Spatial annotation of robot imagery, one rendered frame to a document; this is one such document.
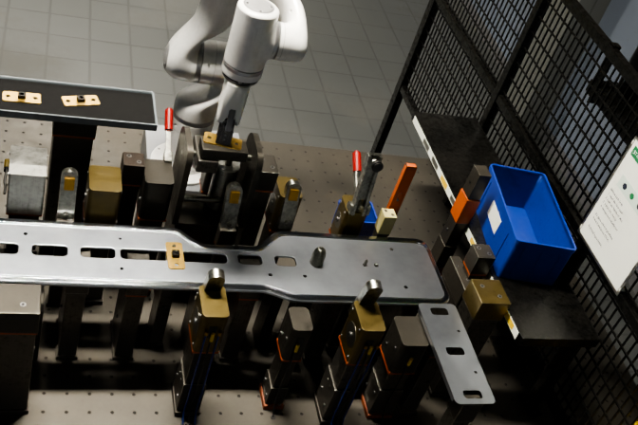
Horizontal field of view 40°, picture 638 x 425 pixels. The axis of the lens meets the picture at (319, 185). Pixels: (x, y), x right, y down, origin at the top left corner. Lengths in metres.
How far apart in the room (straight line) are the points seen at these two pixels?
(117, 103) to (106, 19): 2.66
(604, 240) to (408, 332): 0.54
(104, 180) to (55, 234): 0.16
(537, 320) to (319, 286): 0.54
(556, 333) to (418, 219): 0.82
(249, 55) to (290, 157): 1.21
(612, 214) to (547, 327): 0.32
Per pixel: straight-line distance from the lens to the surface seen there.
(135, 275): 1.99
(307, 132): 4.34
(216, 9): 2.25
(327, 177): 2.91
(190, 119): 2.46
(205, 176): 2.26
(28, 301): 1.87
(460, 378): 2.03
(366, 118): 4.60
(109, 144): 2.81
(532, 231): 2.48
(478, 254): 2.23
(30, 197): 2.07
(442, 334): 2.11
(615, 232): 2.24
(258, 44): 1.76
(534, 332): 2.19
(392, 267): 2.20
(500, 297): 2.18
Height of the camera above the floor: 2.42
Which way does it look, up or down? 37 degrees down
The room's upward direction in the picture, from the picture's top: 20 degrees clockwise
